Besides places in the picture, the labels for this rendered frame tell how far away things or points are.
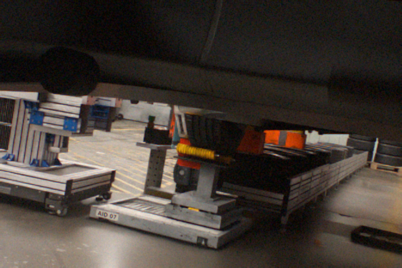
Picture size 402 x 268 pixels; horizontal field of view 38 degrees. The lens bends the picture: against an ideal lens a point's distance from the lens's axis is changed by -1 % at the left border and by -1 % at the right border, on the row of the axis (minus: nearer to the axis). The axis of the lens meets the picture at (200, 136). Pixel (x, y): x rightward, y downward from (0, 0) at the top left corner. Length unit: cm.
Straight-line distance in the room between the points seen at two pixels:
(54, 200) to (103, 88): 237
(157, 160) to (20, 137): 108
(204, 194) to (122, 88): 245
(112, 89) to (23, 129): 275
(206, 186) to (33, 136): 118
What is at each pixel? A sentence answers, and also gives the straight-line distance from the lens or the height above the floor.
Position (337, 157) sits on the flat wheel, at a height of 39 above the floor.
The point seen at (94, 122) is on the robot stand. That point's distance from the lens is 412.
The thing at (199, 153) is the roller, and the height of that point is 50.
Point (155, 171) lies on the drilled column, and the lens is 451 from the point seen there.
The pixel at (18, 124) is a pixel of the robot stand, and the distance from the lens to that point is 403.
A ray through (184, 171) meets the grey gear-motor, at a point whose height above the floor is 33.
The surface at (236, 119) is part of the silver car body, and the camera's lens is 326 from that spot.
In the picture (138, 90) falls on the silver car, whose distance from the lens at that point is 128.
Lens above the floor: 80
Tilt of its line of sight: 3 degrees down
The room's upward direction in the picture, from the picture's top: 10 degrees clockwise
